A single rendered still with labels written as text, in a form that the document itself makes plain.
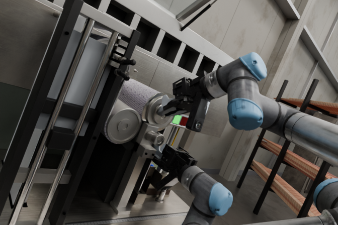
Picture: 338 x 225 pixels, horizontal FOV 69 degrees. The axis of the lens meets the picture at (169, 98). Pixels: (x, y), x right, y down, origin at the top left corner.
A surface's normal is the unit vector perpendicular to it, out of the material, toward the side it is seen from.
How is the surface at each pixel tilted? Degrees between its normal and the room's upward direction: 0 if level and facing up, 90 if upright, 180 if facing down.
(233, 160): 90
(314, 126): 65
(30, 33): 90
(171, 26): 90
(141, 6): 90
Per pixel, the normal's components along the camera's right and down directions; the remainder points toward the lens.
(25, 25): 0.60, 0.30
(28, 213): 0.39, -0.92
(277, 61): -0.66, -0.23
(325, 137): -0.84, -0.43
